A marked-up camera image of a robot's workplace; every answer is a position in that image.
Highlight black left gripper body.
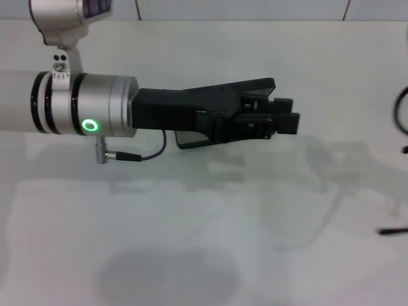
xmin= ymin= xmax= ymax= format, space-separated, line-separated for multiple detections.
xmin=132 ymin=85 xmax=275 ymax=145

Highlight black glasses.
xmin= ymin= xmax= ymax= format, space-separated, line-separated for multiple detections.
xmin=379 ymin=85 xmax=408 ymax=236

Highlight black glasses case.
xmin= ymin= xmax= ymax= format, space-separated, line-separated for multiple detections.
xmin=171 ymin=77 xmax=275 ymax=150

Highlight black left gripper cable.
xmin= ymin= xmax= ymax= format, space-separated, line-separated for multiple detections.
xmin=94 ymin=129 xmax=168 ymax=165

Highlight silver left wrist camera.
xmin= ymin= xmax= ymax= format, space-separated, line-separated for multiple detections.
xmin=30 ymin=0 xmax=114 ymax=76

